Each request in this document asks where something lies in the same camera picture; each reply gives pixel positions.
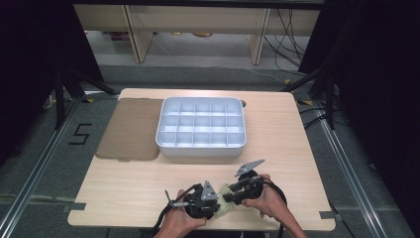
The white divided storage box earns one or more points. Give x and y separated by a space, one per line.
201 125

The light wooden desk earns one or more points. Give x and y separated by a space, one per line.
198 23

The person's right hand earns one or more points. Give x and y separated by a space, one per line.
270 201

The person's left hand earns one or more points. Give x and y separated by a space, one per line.
180 216

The pale green ankle sock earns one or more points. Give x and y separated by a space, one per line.
227 198

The black curtain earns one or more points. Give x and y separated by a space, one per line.
379 82
33 66

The aluminium floor rail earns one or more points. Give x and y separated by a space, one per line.
350 175
33 175

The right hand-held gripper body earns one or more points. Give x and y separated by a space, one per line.
249 185

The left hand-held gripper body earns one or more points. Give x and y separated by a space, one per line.
201 201

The brown translucent box lid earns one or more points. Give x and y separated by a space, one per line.
132 129

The black metal stand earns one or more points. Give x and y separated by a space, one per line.
325 95
66 95

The grey tape strip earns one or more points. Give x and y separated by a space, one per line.
74 207
330 214

